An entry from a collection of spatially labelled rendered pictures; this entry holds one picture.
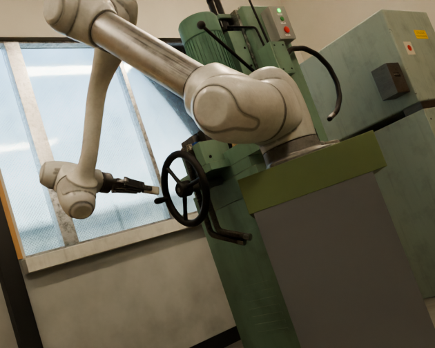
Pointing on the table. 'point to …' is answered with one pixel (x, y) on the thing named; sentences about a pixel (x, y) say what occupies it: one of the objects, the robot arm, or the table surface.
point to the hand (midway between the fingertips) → (150, 189)
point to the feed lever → (222, 43)
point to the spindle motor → (204, 40)
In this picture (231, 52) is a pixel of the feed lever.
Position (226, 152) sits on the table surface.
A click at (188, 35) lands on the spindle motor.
